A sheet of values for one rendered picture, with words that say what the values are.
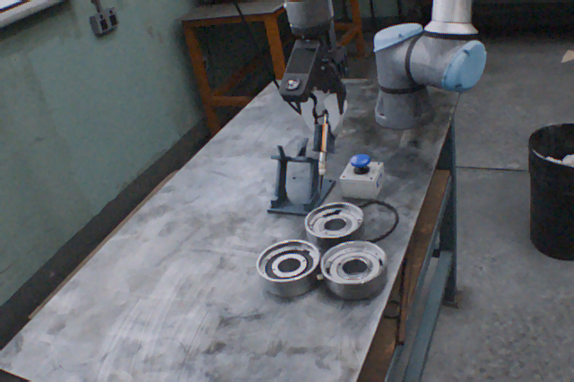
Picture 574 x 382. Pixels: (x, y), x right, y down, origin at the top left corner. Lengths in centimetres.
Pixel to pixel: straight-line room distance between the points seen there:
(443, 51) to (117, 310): 82
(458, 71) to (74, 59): 190
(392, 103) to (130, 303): 75
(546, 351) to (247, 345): 122
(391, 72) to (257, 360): 76
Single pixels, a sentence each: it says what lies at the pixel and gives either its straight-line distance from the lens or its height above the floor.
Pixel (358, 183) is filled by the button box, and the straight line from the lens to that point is 106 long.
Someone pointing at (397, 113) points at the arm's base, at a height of 84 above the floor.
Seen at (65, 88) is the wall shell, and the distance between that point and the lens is 261.
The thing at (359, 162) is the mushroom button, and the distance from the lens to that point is 106.
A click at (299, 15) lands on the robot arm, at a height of 119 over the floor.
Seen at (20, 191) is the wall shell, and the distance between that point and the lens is 245.
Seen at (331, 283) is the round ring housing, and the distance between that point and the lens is 85.
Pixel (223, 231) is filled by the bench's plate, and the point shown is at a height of 80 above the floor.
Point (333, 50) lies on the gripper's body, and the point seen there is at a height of 110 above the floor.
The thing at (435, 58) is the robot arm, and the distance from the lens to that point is 121.
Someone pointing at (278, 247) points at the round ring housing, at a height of 83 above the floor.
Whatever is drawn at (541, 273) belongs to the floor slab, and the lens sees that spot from 213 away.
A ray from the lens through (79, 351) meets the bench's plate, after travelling 94.
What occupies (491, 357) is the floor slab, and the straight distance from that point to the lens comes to 183.
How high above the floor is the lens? 140
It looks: 31 degrees down
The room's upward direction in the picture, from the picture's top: 12 degrees counter-clockwise
